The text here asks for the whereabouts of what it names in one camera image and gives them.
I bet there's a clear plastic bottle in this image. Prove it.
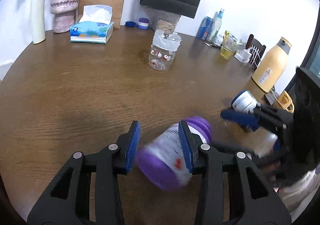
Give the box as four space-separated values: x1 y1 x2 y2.
208 8 225 42

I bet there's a white thermos flask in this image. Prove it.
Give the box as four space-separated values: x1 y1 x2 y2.
31 0 46 44

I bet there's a yellow thermos jug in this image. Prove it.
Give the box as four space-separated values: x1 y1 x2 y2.
251 36 292 93

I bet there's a purple and white cup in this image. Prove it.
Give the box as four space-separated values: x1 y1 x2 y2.
136 116 213 192

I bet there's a person's white clothing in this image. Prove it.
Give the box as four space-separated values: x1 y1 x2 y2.
277 169 318 217

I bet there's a white bottle with blue cap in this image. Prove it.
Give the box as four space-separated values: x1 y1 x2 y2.
231 90 258 114

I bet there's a clear plastic jar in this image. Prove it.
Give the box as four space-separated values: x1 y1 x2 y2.
148 29 182 71

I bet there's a pink ribbed vase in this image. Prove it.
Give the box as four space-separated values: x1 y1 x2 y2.
50 0 81 33

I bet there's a yellow mug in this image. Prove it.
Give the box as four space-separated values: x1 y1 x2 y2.
277 90 295 114

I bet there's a glass jar of cereal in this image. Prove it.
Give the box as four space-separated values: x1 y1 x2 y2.
156 12 181 34

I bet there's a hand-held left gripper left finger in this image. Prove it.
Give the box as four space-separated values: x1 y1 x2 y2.
27 120 141 225

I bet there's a blue tissue box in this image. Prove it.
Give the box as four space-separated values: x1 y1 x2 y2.
70 5 114 45

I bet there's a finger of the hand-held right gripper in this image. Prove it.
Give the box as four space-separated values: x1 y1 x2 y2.
212 140 283 165
220 104 287 133

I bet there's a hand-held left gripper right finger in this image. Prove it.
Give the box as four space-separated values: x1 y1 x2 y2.
179 120 292 225

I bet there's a blue drink can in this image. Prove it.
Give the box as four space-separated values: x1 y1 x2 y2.
197 16 214 40

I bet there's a dark wooden chair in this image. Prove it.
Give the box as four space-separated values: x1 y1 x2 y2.
246 34 267 71

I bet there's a glass of yellow liquid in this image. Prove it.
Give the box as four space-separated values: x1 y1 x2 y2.
220 30 239 60

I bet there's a white power adapter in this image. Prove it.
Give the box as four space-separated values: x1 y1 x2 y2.
234 42 253 63

